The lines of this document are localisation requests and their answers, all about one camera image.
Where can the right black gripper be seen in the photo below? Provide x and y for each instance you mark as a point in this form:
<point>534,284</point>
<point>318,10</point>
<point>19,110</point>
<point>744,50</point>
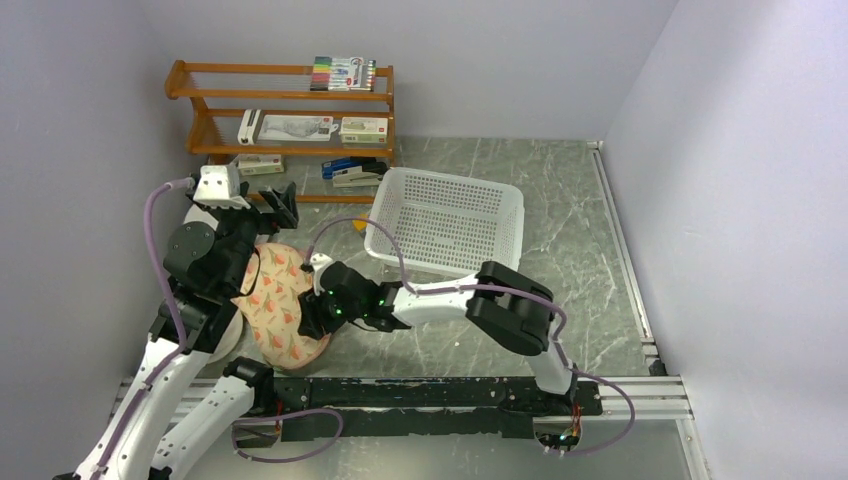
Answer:
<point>314,322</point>

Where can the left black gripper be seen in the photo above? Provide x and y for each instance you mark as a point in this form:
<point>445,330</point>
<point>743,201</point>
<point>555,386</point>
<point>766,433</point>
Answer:
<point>270,223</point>

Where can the floral pink mesh laundry bag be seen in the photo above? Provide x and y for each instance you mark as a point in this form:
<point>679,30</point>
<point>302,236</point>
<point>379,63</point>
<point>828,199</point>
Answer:
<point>268,300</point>

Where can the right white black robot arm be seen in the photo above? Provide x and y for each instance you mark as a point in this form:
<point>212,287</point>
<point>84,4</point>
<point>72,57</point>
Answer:
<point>513,310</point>

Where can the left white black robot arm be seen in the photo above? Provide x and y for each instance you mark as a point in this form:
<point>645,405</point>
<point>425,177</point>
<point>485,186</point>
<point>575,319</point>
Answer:
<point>199,278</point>

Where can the white cylindrical mesh laundry bag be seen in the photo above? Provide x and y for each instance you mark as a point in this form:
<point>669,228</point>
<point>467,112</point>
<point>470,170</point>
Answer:
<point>201,214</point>

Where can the white box under shelf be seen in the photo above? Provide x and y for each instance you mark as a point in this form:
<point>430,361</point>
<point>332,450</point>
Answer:
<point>259,164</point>

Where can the blue stapler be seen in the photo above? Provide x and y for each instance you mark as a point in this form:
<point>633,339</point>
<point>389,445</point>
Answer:
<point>367,164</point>

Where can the small yellow block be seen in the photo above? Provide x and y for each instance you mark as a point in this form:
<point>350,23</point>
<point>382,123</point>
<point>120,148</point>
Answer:
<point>360,224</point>

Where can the white flat packaged item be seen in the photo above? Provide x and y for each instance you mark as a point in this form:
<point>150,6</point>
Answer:
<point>300,128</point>

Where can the grey black stapler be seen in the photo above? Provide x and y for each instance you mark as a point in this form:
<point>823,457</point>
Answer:
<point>359,176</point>

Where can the green white small box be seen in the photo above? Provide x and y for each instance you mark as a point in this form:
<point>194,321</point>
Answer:
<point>364,130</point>

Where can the wooden three-tier shelf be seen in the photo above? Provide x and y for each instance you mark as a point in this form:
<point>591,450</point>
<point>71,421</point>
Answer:
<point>293,111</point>

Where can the white perforated plastic basket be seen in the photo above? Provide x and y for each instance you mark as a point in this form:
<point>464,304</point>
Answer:
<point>445,224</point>

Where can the coloured marker pen set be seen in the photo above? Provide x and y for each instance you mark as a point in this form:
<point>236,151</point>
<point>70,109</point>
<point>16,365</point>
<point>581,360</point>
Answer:
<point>343,74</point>

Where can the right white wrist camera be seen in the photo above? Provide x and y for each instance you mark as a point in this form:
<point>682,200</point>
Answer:
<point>315,267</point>

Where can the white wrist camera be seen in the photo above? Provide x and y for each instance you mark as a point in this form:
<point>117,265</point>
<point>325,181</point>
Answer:
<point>219,187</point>
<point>315,267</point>

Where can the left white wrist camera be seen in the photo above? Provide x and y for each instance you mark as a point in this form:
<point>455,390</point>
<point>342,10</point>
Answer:
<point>219,187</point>

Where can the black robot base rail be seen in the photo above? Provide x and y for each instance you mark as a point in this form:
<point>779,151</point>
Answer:
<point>507,406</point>

